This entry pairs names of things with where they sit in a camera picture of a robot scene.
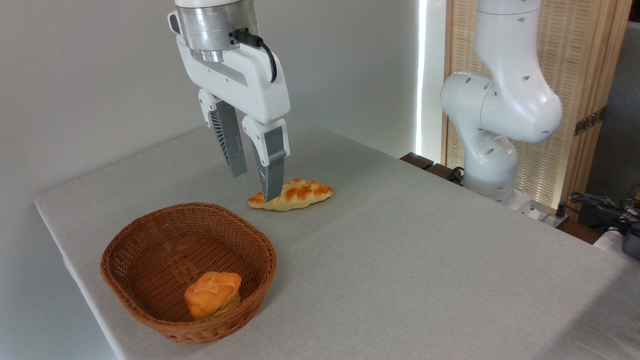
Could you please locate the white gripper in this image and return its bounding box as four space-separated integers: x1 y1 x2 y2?
175 36 292 203

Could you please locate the long braided bread loaf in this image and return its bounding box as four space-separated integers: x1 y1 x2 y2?
247 178 335 212

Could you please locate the brown woven wicker basket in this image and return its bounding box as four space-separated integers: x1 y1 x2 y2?
100 202 278 345

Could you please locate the round orange bread bun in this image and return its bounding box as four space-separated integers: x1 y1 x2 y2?
184 271 243 321

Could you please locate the dark brown wooden furniture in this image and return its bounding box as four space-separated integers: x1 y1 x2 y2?
399 152 466 187

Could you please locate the grey tablecloth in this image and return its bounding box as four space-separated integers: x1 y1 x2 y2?
34 112 640 360

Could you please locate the metal screen hinge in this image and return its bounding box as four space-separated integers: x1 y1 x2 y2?
574 106 607 137

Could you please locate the wooden bamboo folding screen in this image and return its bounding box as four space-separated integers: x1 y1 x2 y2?
442 0 634 222

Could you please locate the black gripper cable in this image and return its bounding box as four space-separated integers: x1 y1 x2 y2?
232 29 278 84

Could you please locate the black cable bundle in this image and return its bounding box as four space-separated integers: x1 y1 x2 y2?
556 191 640 232

